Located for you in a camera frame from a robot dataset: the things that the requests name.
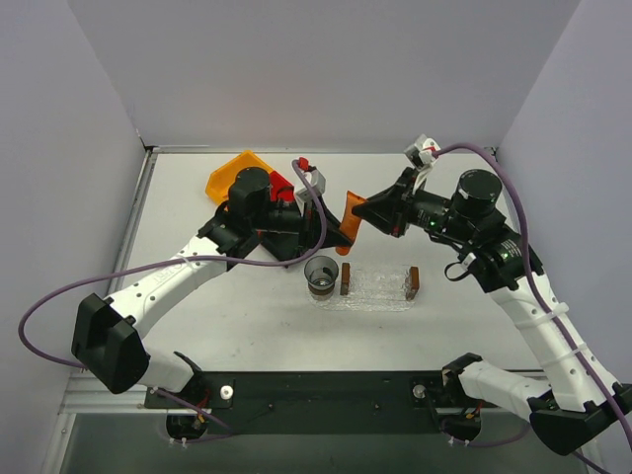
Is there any clear textured oval tray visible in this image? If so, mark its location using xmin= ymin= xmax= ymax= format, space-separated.
xmin=305 ymin=277 xmax=415 ymax=312

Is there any red plastic bin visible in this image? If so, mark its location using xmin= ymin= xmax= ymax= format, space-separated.
xmin=269 ymin=171 xmax=295 ymax=202

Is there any orange toothpaste tube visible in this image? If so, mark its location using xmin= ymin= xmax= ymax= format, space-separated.
xmin=336 ymin=191 xmax=366 ymax=256

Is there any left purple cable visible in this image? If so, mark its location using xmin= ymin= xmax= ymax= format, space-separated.
xmin=18 ymin=160 xmax=327 ymax=369

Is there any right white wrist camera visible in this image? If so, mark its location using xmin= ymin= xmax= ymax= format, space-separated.
xmin=404 ymin=134 xmax=440 ymax=192

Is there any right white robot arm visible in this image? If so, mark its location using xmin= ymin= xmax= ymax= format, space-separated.
xmin=346 ymin=168 xmax=631 ymax=455

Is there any purple cable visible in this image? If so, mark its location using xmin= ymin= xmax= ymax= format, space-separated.
xmin=429 ymin=142 xmax=632 ymax=445
xmin=18 ymin=160 xmax=327 ymax=369

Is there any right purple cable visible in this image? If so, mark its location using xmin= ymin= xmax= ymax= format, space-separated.
xmin=429 ymin=142 xmax=632 ymax=445

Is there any yellow plastic bin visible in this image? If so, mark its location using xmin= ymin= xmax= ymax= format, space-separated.
xmin=204 ymin=150 xmax=274 ymax=204

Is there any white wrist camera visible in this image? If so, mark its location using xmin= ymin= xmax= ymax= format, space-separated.
xmin=293 ymin=157 xmax=326 ymax=206
xmin=404 ymin=134 xmax=440 ymax=192

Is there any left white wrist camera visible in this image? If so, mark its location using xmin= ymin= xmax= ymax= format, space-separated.
xmin=293 ymin=157 xmax=326 ymax=206

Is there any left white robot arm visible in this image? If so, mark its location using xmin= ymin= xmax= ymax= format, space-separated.
xmin=71 ymin=166 xmax=350 ymax=407

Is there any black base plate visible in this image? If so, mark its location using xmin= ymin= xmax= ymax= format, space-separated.
xmin=144 ymin=370 xmax=483 ymax=440

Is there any glass cup with brown band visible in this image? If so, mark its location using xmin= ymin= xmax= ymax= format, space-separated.
xmin=303 ymin=256 xmax=340 ymax=298

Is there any black plastic bin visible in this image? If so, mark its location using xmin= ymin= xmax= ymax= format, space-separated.
xmin=259 ymin=232 xmax=307 ymax=261

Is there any clear holder with wooden ends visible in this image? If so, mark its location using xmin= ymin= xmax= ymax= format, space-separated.
xmin=340 ymin=262 xmax=421 ymax=301

